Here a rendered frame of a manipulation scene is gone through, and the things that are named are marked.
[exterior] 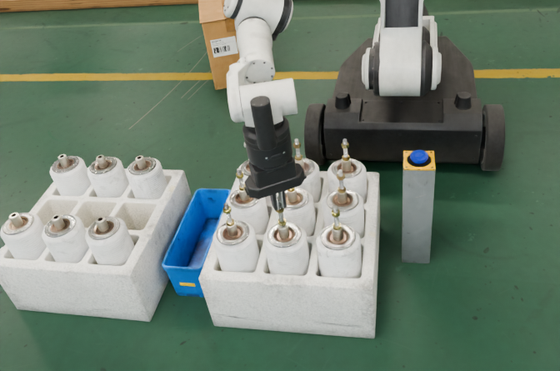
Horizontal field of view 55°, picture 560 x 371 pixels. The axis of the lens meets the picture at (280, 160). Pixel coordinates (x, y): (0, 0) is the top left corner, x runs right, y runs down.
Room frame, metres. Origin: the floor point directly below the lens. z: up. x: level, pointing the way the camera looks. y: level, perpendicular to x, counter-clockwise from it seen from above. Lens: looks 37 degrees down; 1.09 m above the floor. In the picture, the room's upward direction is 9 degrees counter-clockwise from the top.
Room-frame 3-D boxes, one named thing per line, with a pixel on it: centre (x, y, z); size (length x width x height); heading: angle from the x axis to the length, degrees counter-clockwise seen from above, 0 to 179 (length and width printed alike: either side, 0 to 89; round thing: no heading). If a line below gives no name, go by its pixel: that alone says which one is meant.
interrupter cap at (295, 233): (0.84, 0.02, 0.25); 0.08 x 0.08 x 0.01
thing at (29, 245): (1.02, 0.66, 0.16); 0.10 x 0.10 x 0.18
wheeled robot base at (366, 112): (1.57, -0.46, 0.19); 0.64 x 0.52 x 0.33; 162
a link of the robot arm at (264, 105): (0.83, 0.01, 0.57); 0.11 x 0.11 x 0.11; 89
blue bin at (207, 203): (1.06, 0.24, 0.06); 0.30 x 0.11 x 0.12; 164
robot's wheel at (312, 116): (1.42, -0.13, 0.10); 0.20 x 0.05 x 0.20; 162
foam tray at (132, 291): (1.10, 0.52, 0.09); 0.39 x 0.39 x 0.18; 74
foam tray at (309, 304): (0.95, -0.02, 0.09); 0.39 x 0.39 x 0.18; 74
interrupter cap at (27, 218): (1.02, 0.66, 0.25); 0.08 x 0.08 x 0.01
